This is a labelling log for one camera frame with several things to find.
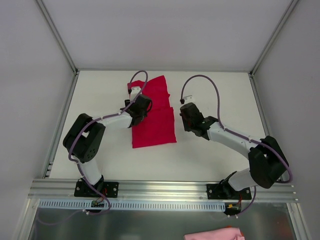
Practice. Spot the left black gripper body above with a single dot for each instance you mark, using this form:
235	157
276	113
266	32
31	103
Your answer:
127	103

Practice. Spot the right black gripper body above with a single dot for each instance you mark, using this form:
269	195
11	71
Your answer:
186	107

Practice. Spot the red t-shirt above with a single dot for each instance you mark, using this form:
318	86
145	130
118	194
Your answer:
158	127

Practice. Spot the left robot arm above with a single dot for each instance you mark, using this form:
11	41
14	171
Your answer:
84	138

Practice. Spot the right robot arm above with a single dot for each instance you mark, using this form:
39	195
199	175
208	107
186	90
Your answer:
267	162

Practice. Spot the light pink folded shirt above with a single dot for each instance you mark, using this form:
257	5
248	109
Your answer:
227	233

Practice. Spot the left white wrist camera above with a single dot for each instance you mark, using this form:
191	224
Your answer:
133	92

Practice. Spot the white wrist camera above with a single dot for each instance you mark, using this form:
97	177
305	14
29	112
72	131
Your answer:
187	99
133	92

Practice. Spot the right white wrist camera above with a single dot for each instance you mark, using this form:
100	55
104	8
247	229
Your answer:
187	99

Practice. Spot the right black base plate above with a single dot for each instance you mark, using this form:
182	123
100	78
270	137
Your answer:
223	191

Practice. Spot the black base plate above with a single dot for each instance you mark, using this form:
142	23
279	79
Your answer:
223	191
107	188

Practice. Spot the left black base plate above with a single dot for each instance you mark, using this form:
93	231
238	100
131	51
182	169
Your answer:
107	188

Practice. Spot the left aluminium frame post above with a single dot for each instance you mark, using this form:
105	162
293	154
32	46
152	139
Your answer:
56	35

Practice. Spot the aluminium frame post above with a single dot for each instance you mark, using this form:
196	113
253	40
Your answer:
56	35
274	35

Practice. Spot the slotted grey cable duct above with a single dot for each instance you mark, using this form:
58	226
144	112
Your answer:
132	205

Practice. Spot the aluminium front rail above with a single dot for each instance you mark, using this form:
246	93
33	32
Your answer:
179	191

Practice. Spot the right aluminium frame post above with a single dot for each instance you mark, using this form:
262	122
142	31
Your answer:
274	35

